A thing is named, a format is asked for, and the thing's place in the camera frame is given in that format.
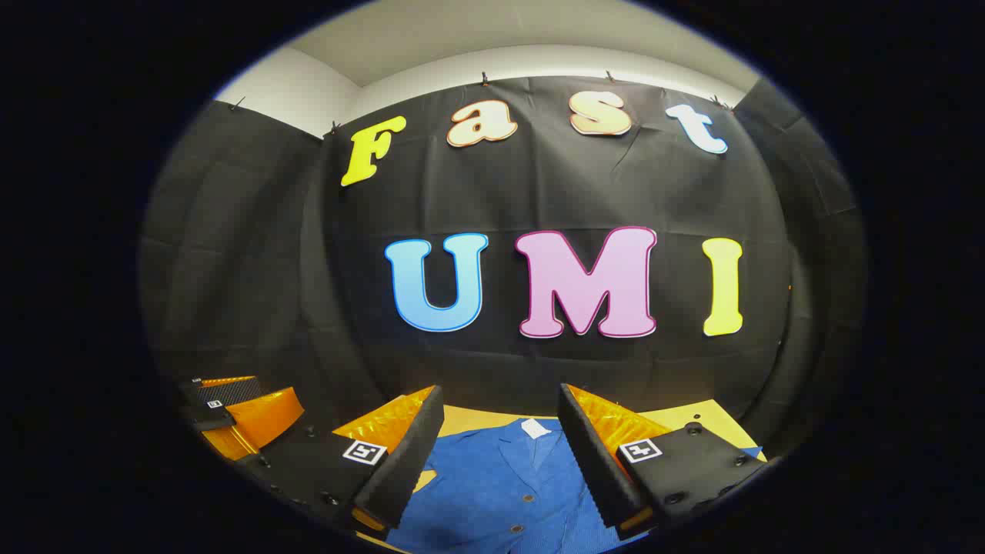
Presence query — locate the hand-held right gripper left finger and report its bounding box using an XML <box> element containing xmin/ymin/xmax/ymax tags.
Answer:
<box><xmin>231</xmin><ymin>385</ymin><xmax>446</xmax><ymax>539</ymax></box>

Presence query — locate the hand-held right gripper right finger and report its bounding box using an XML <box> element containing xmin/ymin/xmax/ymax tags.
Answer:
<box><xmin>557</xmin><ymin>382</ymin><xmax>770</xmax><ymax>539</ymax></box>

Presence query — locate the blue button-up shirt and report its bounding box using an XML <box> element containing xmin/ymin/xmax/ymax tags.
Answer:
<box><xmin>385</xmin><ymin>418</ymin><xmax>764</xmax><ymax>554</ymax></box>

